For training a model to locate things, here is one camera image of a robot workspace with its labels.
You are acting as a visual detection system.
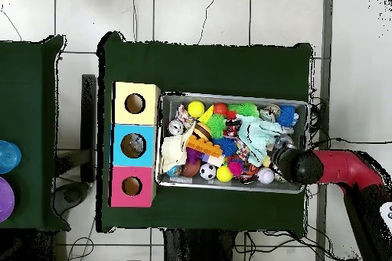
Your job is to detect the crushed clear plastic bottle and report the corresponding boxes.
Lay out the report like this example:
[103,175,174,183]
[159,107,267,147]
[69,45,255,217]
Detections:
[272,133,296,152]
[131,134,145,152]

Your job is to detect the shallow mesh bin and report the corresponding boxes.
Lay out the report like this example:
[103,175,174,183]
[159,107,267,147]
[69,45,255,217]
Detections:
[154,90,310,194]

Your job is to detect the toy hamburger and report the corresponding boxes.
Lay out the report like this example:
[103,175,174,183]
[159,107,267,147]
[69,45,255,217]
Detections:
[193,122,213,142]

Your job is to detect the orange toy building block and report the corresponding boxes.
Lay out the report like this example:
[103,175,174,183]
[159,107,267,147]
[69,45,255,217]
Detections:
[185,133,224,158]

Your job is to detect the green spiky ball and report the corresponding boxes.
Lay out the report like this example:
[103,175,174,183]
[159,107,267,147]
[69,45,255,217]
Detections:
[205,113,227,139]

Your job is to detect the yellow ball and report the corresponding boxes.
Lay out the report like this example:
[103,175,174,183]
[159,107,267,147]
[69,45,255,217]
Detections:
[187,100,205,119]

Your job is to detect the cream cloth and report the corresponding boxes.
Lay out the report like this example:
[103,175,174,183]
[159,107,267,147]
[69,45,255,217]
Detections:
[161,122,195,174]

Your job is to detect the small soccer ball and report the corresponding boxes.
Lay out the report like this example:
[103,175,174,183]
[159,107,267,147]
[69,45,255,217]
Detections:
[199,162,217,181]

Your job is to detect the mint green cloth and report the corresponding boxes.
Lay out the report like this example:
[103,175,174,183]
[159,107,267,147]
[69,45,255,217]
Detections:
[236,113,287,168]

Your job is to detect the dark green tablecloth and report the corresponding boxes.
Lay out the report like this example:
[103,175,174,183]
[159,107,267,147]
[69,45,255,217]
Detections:
[96,31,313,237]
[0,34,70,232]

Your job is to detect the white baseball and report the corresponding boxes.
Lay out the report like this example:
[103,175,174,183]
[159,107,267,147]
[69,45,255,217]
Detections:
[256,166,276,185]

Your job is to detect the large blue spiky ball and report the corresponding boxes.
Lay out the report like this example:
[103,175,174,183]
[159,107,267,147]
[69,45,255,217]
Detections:
[276,104,299,129]

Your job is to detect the blue plastic lid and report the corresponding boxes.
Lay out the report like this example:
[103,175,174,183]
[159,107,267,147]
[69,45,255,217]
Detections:
[0,139,22,174]

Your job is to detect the purple plastic lid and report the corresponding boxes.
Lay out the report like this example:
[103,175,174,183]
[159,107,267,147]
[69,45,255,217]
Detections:
[0,176,15,223]

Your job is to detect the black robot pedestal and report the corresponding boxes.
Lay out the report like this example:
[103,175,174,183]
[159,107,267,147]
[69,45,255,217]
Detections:
[162,228,246,261]

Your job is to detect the thin black cable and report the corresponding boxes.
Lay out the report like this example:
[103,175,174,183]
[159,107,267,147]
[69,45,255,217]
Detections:
[66,217,95,261]

